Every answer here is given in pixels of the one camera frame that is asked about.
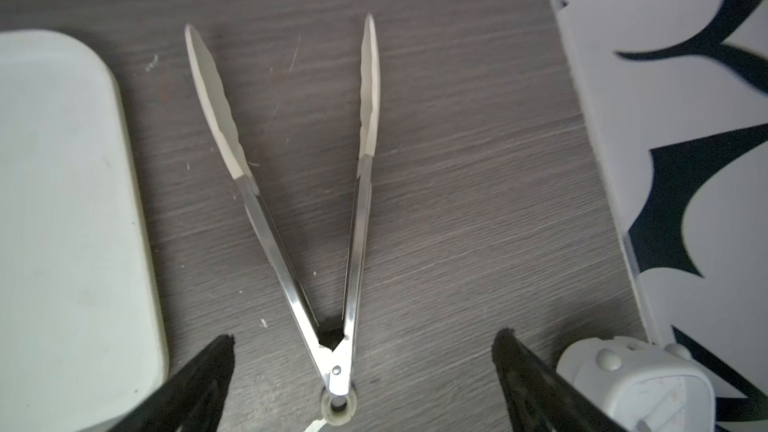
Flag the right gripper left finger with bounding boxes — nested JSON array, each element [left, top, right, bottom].
[[111, 334, 235, 432]]

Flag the white timer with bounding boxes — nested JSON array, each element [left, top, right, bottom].
[[556, 336, 716, 431]]

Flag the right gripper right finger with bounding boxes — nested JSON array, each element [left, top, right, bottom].
[[492, 328, 624, 432]]

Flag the white plastic tray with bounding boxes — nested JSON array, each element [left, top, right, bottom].
[[1, 30, 168, 431]]

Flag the steel tongs white tips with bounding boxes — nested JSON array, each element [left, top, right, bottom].
[[183, 13, 382, 426]]

